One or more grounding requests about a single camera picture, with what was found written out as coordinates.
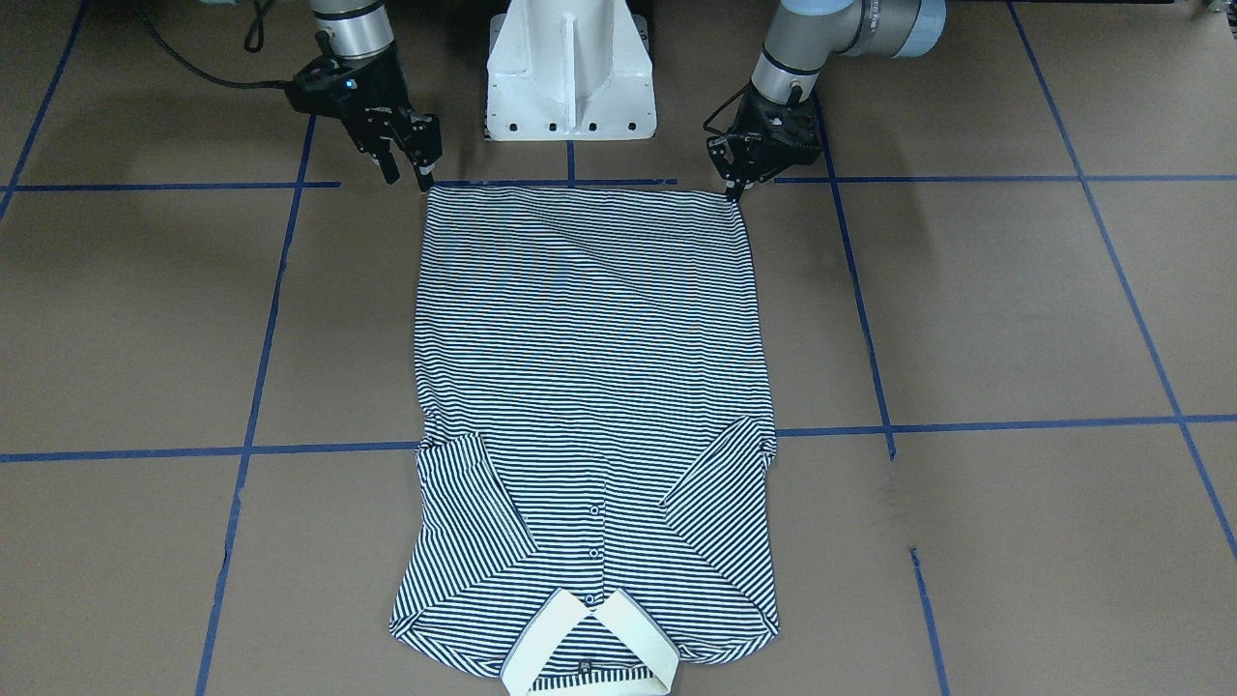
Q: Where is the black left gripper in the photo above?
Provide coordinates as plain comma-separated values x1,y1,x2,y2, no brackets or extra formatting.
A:
705,83,823,202

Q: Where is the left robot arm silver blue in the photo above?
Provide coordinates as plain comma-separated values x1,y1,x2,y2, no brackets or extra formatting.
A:
703,1,948,202

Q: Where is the navy white striped polo shirt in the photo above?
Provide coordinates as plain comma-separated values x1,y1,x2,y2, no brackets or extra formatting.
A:
388,187,779,695

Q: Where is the brown paper table cover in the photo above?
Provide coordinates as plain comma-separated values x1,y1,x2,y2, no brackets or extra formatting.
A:
2,1,1235,695

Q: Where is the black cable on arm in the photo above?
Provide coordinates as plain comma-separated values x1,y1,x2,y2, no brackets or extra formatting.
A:
135,0,310,93
703,82,760,146

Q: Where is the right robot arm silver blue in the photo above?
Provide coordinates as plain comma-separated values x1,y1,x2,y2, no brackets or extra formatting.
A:
285,1,443,192

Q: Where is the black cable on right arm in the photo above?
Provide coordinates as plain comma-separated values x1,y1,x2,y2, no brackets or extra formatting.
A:
135,0,310,93

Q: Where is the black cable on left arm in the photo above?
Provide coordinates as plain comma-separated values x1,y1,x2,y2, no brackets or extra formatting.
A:
703,82,760,146

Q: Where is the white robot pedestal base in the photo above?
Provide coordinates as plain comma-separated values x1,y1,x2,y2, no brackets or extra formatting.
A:
482,1,658,142

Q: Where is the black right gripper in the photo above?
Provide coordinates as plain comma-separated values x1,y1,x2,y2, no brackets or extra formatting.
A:
286,48,443,192

